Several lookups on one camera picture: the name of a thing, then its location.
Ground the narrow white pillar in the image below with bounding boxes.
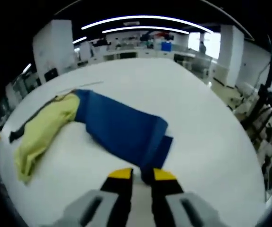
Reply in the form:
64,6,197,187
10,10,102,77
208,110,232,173
218,25,244,88

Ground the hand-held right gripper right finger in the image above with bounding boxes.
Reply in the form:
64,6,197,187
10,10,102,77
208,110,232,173
151,167,221,227

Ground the black chair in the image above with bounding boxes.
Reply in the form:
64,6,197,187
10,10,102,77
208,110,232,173
44,68,58,82

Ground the yellow blue black garment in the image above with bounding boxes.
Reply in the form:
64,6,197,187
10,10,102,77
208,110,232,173
8,88,174,185

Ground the short ceiling light strip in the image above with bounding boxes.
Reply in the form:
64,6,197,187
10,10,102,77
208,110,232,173
102,26,190,35

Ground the long ceiling light strip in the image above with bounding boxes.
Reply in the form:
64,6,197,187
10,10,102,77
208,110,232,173
81,15,213,34

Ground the wide white pillar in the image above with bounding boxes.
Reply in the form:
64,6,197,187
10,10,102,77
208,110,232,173
33,19,77,83

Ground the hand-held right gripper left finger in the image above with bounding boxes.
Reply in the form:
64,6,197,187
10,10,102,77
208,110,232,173
53,167,134,227

